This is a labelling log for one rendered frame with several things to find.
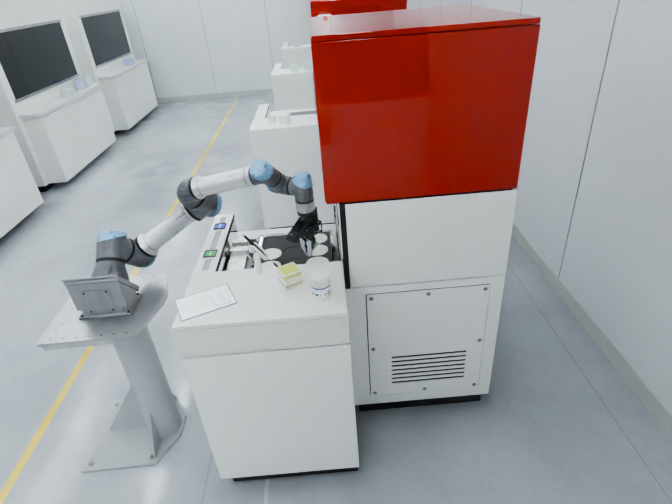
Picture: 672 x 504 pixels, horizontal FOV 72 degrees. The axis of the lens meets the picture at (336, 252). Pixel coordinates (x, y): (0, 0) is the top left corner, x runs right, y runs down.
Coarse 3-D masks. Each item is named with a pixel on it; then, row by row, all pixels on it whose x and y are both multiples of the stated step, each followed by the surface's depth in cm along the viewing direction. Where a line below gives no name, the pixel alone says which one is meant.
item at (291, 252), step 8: (328, 232) 226; (264, 240) 224; (272, 240) 223; (280, 240) 222; (328, 240) 219; (264, 248) 217; (280, 248) 216; (288, 248) 215; (296, 248) 215; (328, 248) 212; (280, 256) 209; (288, 256) 209; (296, 256) 209; (304, 256) 208; (312, 256) 207; (320, 256) 207; (328, 256) 206; (296, 264) 203
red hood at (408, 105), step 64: (320, 64) 151; (384, 64) 152; (448, 64) 153; (512, 64) 154; (320, 128) 162; (384, 128) 163; (448, 128) 164; (512, 128) 165; (384, 192) 176; (448, 192) 177
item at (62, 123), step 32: (0, 0) 493; (32, 0) 550; (0, 32) 488; (32, 32) 544; (64, 32) 614; (0, 64) 485; (32, 64) 539; (64, 64) 607; (0, 96) 490; (32, 96) 534; (64, 96) 577; (96, 96) 641; (32, 128) 517; (64, 128) 555; (96, 128) 634; (32, 160) 528; (64, 160) 549
